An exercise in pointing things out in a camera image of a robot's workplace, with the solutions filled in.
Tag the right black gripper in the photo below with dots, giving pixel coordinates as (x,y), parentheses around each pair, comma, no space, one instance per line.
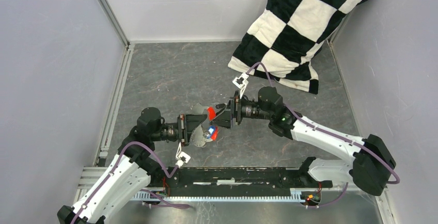
(223,119)

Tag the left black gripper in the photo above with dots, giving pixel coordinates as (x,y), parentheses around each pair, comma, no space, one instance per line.
(188,123)

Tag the red key tag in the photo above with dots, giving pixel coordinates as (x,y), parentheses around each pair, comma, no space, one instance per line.
(211,113)

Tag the metal key holder plate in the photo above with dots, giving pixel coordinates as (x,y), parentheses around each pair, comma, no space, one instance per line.
(197,137)

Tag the black head key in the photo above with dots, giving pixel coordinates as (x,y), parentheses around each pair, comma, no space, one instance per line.
(220,106)

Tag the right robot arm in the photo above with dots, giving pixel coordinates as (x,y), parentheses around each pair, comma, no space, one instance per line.
(365,162)

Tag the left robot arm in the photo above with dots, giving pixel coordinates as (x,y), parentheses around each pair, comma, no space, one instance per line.
(135,163)

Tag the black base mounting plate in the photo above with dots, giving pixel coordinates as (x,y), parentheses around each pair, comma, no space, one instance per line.
(235,181)

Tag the black white checkered blanket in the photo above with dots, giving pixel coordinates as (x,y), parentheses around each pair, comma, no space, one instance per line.
(283,40)

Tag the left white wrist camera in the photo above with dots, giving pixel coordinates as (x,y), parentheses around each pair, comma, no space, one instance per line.
(181,157)

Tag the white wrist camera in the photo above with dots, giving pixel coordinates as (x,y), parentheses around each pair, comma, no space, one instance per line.
(241,83)
(181,157)

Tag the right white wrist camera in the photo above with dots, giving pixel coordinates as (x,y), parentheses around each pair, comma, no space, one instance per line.
(241,83)

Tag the slotted cable duct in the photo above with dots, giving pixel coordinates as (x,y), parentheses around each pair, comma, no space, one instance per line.
(294,196)

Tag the aluminium frame rail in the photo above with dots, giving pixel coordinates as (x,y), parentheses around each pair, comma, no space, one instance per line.
(114,22)

